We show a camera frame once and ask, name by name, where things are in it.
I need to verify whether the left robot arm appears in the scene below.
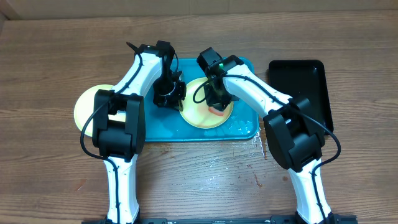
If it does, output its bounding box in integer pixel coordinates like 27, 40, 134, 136
88, 40, 186, 223

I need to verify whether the grey pink sponge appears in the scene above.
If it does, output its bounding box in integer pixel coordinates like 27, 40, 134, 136
208, 107, 224, 116

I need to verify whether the yellow-green plate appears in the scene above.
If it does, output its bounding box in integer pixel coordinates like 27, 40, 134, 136
180, 77, 234, 129
74, 84, 126, 137

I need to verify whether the black rectangular tray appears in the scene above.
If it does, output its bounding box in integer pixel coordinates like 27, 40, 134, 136
268, 60, 334, 131

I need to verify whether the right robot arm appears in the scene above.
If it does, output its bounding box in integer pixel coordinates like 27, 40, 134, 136
197, 47, 335, 223

